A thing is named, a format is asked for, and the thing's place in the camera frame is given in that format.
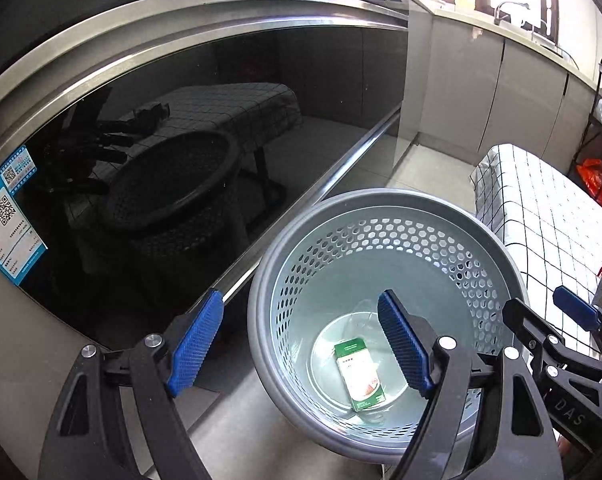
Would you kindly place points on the blue energy label sticker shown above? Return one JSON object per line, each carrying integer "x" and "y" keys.
{"x": 20, "y": 244}

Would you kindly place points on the green white small carton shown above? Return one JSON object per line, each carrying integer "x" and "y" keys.
{"x": 359, "y": 374}

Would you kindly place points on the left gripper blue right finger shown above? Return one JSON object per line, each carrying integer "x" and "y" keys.
{"x": 410, "y": 338}

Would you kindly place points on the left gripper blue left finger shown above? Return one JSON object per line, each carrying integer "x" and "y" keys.
{"x": 189, "y": 338}

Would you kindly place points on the grey perforated trash basket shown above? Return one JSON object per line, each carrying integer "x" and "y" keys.
{"x": 322, "y": 303}

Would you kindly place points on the chrome sink faucet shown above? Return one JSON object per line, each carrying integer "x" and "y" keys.
{"x": 520, "y": 15}

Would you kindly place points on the white black grid tablecloth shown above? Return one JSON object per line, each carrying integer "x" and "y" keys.
{"x": 551, "y": 228}

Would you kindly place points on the grey kitchen cabinets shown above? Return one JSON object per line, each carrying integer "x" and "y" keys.
{"x": 471, "y": 85}

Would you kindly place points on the orange plastic bag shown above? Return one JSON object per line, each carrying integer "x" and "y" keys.
{"x": 590, "y": 172}

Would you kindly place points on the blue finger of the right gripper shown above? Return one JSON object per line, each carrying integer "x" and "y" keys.
{"x": 582, "y": 313}
{"x": 532, "y": 331}

